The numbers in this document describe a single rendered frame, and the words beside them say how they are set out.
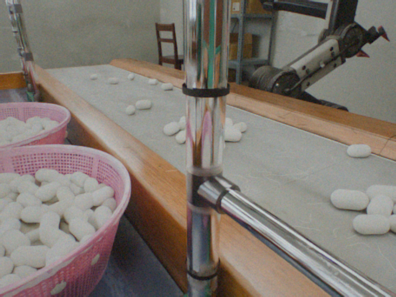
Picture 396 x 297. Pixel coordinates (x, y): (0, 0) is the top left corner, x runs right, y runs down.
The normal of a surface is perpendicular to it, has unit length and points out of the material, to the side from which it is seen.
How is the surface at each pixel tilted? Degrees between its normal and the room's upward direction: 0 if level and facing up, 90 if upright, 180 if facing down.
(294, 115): 45
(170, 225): 90
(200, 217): 90
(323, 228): 0
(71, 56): 90
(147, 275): 0
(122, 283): 0
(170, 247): 90
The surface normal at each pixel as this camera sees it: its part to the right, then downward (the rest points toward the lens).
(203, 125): -0.17, 0.40
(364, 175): 0.00, -0.91
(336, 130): -0.58, -0.48
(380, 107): -0.85, 0.21
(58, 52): 0.54, 0.36
